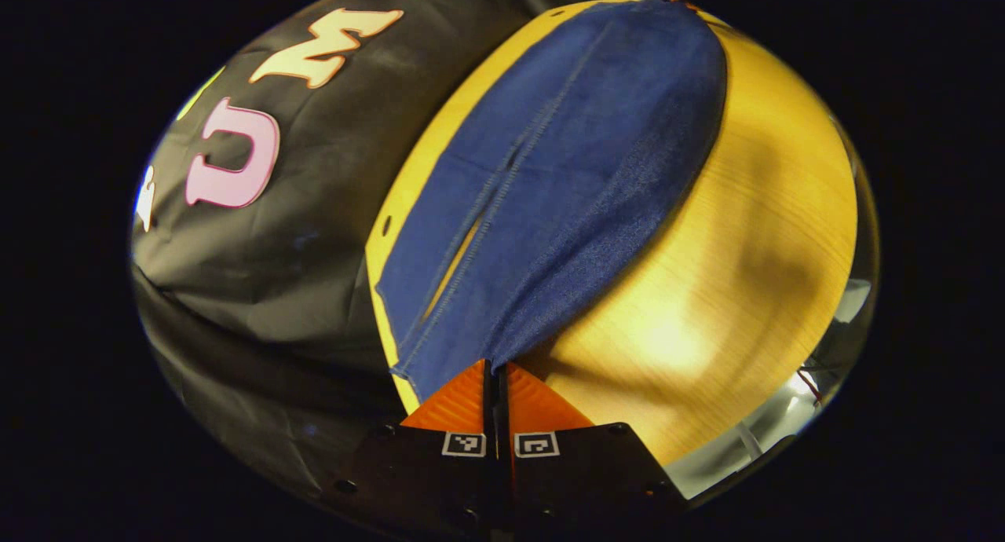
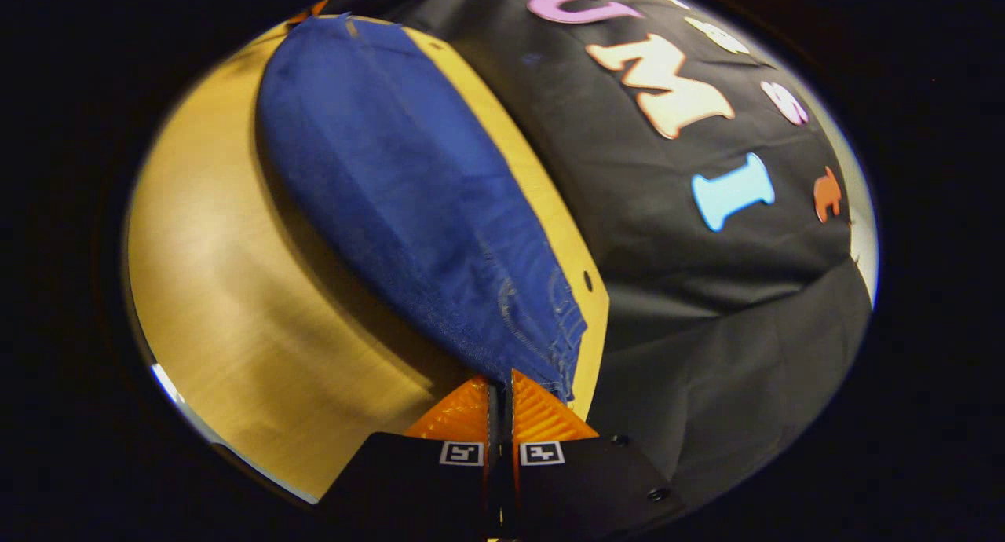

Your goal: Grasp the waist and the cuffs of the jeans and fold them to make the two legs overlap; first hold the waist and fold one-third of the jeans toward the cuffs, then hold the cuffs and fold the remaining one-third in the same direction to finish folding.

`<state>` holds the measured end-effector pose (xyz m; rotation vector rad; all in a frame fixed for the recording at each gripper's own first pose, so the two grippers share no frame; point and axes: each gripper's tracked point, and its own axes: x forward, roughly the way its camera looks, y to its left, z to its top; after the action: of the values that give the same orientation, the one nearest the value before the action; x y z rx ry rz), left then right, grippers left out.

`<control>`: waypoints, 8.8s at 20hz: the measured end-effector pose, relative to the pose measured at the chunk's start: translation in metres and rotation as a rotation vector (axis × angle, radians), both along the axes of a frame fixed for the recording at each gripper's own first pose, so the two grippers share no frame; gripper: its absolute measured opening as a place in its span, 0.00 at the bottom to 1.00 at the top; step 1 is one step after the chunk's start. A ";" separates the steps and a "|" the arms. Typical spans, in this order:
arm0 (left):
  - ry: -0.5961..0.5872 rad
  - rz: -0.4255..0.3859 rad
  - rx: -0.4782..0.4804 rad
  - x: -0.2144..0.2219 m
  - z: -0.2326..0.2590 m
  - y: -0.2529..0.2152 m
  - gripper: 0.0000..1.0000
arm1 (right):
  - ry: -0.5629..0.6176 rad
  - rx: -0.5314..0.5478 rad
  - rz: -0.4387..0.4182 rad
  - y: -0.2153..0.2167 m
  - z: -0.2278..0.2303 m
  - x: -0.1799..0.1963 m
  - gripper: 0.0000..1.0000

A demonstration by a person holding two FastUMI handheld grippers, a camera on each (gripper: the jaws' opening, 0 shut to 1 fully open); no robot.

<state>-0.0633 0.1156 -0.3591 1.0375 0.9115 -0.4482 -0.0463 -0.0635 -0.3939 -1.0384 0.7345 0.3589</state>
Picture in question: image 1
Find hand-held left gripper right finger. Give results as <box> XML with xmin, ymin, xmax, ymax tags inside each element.
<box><xmin>501</xmin><ymin>360</ymin><xmax>689</xmax><ymax>538</ymax></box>

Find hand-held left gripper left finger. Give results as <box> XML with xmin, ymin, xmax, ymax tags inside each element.
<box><xmin>324</xmin><ymin>357</ymin><xmax>504</xmax><ymax>537</ymax></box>

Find blue denim jeans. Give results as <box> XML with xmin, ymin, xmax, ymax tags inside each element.
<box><xmin>375</xmin><ymin>0</ymin><xmax>729</xmax><ymax>403</ymax></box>

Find black backdrop cloth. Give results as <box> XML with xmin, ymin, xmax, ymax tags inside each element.
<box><xmin>129</xmin><ymin>0</ymin><xmax>678</xmax><ymax>497</ymax></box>

